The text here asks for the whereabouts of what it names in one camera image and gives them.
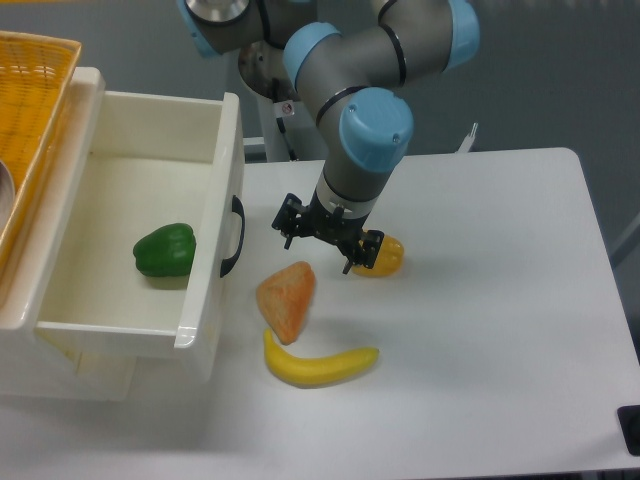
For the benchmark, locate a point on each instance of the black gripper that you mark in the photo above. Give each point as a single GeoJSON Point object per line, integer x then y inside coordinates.
{"type": "Point", "coordinates": [359, 247]}

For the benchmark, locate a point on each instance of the white top drawer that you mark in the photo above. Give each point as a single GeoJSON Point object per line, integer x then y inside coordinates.
{"type": "Point", "coordinates": [153, 161]}

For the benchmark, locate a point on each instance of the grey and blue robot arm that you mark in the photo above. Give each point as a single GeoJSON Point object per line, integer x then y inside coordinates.
{"type": "Point", "coordinates": [347, 85]}

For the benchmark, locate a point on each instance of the white drawer cabinet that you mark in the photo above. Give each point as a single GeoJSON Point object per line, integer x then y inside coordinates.
{"type": "Point", "coordinates": [30, 364]}

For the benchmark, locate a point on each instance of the yellow bell pepper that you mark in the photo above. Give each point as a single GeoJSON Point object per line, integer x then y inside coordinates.
{"type": "Point", "coordinates": [388, 262]}

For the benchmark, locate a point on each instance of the orange sandwich toast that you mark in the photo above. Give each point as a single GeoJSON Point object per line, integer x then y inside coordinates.
{"type": "Point", "coordinates": [284, 298]}

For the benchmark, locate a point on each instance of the yellow banana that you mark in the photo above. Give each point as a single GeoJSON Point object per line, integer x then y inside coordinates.
{"type": "Point", "coordinates": [316, 372]}

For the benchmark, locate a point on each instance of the green bell pepper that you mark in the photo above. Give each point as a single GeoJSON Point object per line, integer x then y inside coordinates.
{"type": "Point", "coordinates": [168, 251]}

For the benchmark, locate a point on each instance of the metal bowl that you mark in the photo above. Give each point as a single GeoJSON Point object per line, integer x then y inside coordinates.
{"type": "Point", "coordinates": [7, 195]}

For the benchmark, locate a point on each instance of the yellow plastic basket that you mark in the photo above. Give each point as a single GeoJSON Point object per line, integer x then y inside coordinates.
{"type": "Point", "coordinates": [36, 72]}

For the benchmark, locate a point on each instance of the black object at table edge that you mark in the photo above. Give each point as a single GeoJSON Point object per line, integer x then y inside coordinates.
{"type": "Point", "coordinates": [629, 419]}

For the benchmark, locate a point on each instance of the white clamp bracket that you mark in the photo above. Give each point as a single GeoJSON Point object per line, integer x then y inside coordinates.
{"type": "Point", "coordinates": [468, 141]}

